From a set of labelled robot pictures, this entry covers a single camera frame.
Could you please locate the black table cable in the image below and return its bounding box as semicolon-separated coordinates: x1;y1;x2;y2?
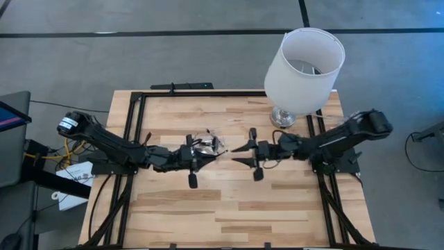
87;172;114;241

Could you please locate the white printed paper sheet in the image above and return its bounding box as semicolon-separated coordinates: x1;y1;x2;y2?
51;161;95;212

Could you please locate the black floor cable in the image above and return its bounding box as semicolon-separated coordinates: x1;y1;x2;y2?
404;131;444;174
30;99;110;114

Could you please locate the white shade silver table lamp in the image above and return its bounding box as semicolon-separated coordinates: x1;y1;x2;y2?
263;27;347;130

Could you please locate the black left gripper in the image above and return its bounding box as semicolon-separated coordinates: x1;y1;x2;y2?
173;134;219;190

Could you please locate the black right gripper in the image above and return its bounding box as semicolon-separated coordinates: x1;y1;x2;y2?
231;127;279;182

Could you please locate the black aluminium table frame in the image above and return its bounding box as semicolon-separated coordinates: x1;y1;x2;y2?
81;90;377;250

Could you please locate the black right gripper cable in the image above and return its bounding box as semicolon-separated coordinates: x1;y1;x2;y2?
271;129;291;142

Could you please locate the clear acrylic brush organizer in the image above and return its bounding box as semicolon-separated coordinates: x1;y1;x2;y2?
192;128;227;156

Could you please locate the black stand beam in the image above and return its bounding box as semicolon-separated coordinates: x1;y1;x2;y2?
22;138;92;200

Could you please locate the yellow cable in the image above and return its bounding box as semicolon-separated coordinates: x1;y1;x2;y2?
23;137;87;169

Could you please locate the grey stand leg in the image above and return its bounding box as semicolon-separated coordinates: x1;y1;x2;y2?
411;120;444;142

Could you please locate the black flat bar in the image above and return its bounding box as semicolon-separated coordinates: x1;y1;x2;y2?
150;82;215;91

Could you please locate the blue screen monitor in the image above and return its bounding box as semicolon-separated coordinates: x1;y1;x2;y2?
0;100;33;133

